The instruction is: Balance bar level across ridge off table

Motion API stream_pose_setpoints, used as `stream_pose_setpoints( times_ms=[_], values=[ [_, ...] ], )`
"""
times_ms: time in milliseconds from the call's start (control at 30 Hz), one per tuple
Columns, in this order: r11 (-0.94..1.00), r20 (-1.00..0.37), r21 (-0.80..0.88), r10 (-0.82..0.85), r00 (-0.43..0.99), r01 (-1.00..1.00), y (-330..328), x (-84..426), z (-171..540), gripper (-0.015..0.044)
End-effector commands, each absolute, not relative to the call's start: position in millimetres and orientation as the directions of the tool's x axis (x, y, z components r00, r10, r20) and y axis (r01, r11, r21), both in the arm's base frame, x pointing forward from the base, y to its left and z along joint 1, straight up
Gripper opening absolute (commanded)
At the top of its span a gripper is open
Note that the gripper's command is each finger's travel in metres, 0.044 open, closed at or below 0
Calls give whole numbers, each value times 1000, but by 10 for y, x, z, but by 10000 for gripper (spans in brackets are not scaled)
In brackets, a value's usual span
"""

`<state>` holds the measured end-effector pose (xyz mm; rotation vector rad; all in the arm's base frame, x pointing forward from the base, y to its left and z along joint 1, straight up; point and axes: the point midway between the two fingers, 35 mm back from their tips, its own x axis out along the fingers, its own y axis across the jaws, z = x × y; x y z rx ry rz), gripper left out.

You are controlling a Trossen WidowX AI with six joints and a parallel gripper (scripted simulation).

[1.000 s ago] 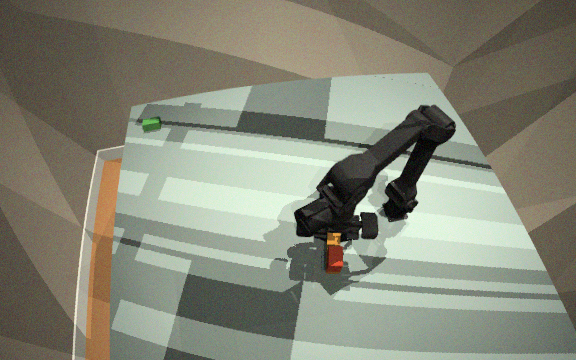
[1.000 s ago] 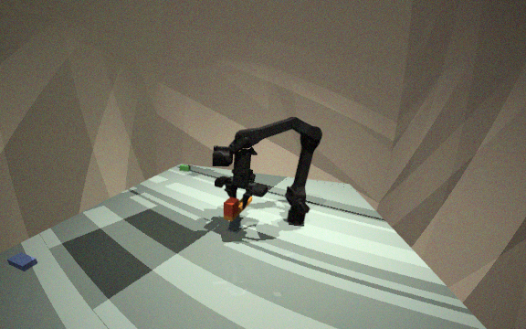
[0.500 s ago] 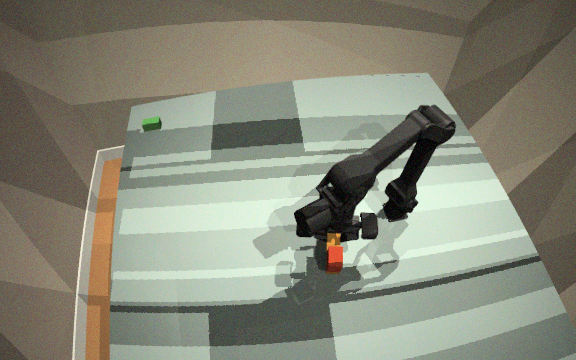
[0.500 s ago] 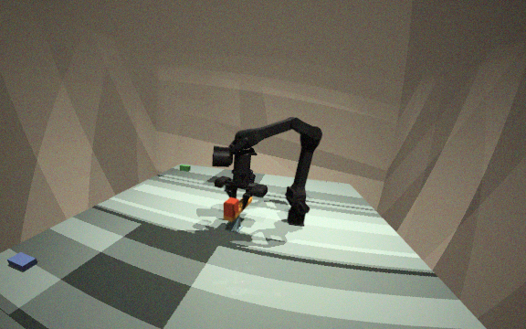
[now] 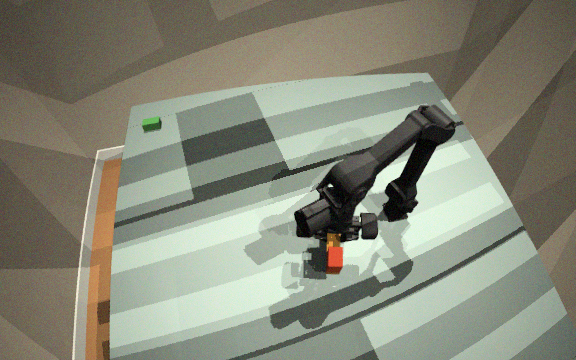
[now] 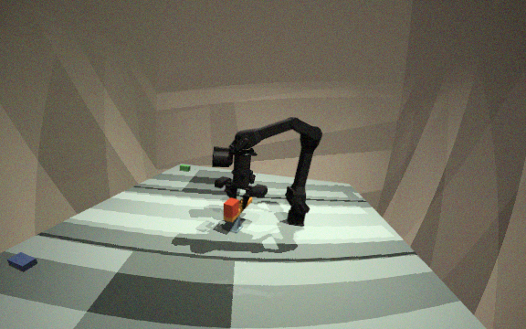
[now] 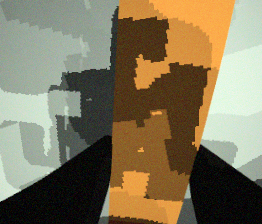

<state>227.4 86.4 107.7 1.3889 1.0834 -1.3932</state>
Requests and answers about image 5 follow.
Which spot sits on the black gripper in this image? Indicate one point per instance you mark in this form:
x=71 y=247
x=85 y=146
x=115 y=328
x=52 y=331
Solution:
x=349 y=228

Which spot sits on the small green block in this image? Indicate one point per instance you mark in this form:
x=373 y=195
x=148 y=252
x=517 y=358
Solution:
x=151 y=124

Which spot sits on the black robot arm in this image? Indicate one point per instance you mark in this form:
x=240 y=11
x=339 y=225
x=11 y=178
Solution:
x=354 y=176

